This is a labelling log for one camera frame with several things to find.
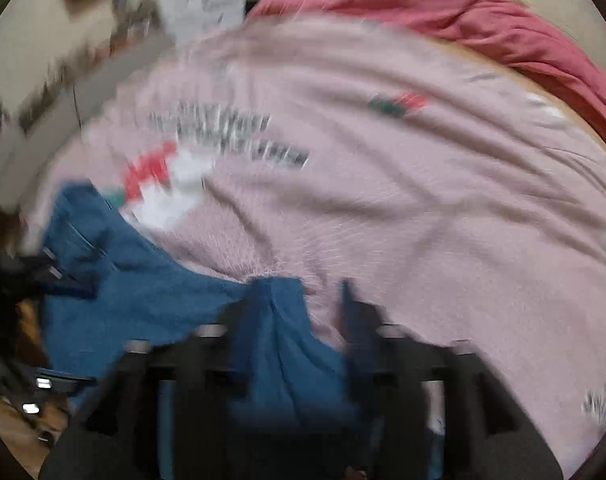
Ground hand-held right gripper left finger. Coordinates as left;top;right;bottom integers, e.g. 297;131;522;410
39;280;264;480

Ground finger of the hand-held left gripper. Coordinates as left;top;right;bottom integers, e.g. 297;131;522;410
0;249;100;302

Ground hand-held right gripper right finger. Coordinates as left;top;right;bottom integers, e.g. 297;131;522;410
337;279;564;480

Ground blue denim pants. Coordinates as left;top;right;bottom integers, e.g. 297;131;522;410
38;182;369;480

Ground pink printed bedsheet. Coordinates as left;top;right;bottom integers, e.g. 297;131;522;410
20;14;606;476

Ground pale grey cloth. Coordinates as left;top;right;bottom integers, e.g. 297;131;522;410
155;0;247;47

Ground red quilt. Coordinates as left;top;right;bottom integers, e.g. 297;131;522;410
245;0;606;161

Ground grey padded bed frame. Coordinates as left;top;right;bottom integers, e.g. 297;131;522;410
0;35;180;211

